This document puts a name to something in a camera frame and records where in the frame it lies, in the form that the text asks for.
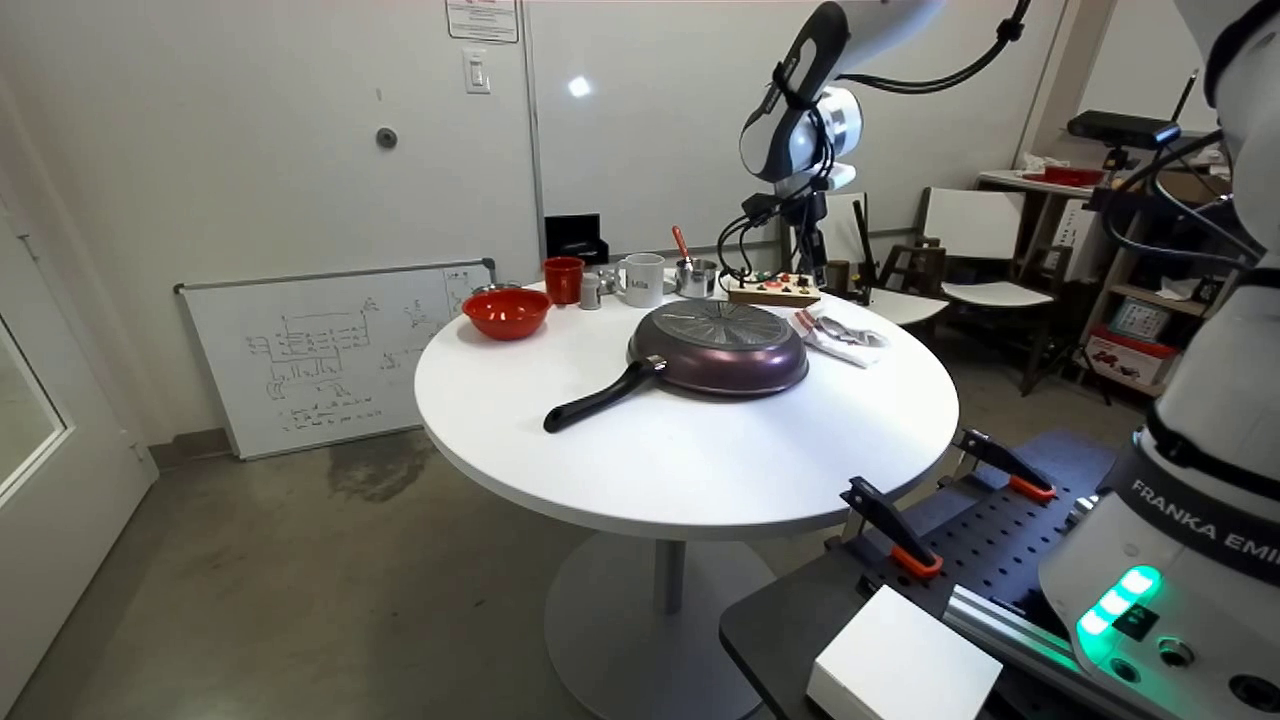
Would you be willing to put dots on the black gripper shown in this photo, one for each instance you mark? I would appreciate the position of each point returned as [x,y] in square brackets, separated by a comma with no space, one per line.
[804,214]

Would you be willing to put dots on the dark purple frying pan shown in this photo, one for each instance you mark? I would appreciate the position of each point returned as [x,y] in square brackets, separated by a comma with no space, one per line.
[726,349]

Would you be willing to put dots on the wooden toy busy board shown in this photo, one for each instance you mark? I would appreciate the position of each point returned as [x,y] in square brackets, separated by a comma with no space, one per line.
[765,290]

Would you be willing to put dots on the white chair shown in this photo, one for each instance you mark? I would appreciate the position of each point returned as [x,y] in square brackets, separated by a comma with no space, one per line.
[906,305]
[982,225]

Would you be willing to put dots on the steel cup holding spatula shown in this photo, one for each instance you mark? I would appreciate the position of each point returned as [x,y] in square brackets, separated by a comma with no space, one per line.
[696,279]

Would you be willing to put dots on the white mug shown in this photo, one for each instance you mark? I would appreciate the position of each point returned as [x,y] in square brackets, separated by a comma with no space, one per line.
[642,279]

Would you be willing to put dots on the small steel cup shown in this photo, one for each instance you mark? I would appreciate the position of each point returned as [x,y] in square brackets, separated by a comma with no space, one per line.
[591,290]

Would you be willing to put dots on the red cup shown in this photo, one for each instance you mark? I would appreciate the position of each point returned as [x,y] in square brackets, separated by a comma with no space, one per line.
[560,283]

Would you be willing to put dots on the black clamp orange tip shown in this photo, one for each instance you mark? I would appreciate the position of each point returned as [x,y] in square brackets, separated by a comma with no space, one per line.
[891,521]
[1005,464]

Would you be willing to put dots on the red tray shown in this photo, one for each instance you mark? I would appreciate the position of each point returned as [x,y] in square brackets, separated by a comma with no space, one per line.
[1068,174]

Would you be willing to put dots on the red bowl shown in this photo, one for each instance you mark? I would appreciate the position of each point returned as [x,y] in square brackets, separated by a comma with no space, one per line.
[506,315]

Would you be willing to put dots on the black perforated mounting table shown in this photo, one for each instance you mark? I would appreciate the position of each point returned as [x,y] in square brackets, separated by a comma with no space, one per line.
[987,541]

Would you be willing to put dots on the black device with antenna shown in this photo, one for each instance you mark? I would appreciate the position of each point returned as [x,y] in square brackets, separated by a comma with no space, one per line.
[1121,129]

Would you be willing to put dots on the wooden shelf unit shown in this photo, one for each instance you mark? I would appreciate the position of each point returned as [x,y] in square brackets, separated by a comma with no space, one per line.
[1147,322]

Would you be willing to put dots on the white box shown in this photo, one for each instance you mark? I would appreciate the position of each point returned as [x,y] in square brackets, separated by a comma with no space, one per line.
[906,663]

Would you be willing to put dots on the whiteboard with drawing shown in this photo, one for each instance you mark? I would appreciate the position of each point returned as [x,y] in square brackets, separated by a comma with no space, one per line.
[333,363]

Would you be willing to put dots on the white door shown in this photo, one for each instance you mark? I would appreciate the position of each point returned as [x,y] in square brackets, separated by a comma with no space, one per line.
[66,533]

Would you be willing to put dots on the black wall tray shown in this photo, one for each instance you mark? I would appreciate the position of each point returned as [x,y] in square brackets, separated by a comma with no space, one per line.
[577,241]

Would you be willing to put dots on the white light switch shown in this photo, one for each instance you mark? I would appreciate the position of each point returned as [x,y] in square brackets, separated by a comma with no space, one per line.
[476,75]

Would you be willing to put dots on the white table pedestal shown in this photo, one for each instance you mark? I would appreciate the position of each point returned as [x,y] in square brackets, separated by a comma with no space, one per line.
[653,627]

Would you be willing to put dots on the paper wall sign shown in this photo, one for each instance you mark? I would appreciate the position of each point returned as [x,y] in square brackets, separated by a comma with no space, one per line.
[481,17]

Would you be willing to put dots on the aluminium rail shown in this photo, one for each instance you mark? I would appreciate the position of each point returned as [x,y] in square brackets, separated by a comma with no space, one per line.
[1005,627]

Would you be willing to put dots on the round grey wall knob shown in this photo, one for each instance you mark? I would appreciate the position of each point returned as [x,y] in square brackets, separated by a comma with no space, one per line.
[386,138]

